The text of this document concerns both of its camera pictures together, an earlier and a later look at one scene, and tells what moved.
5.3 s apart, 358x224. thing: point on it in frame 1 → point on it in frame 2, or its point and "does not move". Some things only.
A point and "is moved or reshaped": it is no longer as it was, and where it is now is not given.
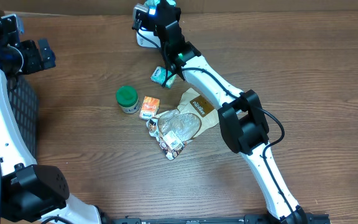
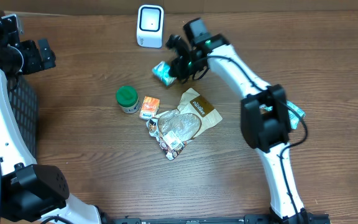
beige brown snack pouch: x=172 y=129 does not move
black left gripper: x=38 y=55 does not move
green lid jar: x=128 y=99 does not move
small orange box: x=150 y=108 does not move
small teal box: x=158 y=75 is moved or reshaped
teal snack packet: x=151 y=3 → x=294 y=118
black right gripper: x=168 y=6 → x=184 y=74
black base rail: x=249 y=218 does not move
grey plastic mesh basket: x=25 y=99 does not move
